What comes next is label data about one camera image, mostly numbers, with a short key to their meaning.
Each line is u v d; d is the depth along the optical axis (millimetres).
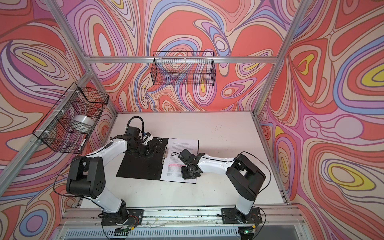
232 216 738
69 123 694
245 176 479
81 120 731
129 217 730
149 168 902
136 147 763
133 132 753
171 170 888
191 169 639
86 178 460
